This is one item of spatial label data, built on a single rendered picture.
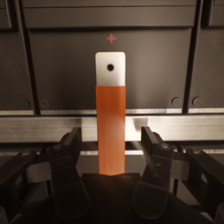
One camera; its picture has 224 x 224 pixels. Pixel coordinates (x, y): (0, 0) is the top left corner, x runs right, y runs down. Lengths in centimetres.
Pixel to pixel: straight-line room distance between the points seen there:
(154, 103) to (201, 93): 4
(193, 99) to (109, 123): 8
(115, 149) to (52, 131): 7
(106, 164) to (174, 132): 8
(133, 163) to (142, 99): 7
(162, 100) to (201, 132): 6
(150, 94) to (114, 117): 4
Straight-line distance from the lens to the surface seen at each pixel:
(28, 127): 19
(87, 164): 18
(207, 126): 20
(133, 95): 15
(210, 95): 18
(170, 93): 16
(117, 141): 16
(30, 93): 17
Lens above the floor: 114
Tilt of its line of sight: 73 degrees down
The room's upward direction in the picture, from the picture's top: 180 degrees clockwise
